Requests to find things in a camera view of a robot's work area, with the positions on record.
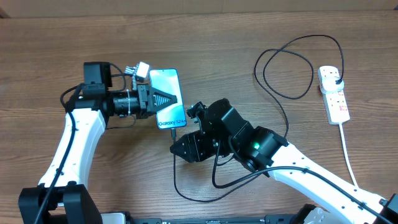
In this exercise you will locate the white charger plug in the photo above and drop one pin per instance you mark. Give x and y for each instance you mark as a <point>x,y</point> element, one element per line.
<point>331,85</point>

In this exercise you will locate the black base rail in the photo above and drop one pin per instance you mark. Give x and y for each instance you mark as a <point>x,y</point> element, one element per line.
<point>268,219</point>

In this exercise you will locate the white power strip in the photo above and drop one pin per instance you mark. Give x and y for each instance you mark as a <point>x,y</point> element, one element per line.
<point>335,103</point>

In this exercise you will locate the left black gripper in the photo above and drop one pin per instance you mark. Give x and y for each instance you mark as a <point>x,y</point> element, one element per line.
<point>146,98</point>

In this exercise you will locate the blue Galaxy smartphone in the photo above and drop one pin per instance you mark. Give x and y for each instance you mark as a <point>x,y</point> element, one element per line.
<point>167,81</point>

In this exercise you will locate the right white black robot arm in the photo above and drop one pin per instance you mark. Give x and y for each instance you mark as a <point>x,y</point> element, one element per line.
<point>262,151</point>

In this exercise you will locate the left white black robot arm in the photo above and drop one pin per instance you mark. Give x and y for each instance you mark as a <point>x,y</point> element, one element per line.
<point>61,195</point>

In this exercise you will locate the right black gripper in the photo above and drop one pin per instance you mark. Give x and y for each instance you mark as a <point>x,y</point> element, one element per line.
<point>198,146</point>

